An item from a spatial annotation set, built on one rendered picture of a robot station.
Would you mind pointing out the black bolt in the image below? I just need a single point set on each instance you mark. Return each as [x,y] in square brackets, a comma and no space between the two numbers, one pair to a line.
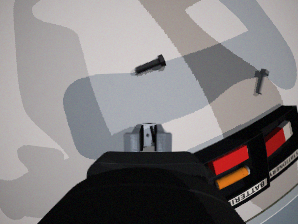
[151,64]

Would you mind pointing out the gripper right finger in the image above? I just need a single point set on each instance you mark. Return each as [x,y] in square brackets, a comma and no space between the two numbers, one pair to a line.
[162,139]

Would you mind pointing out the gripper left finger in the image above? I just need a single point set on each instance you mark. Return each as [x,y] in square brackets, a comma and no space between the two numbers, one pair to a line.
[134,141]

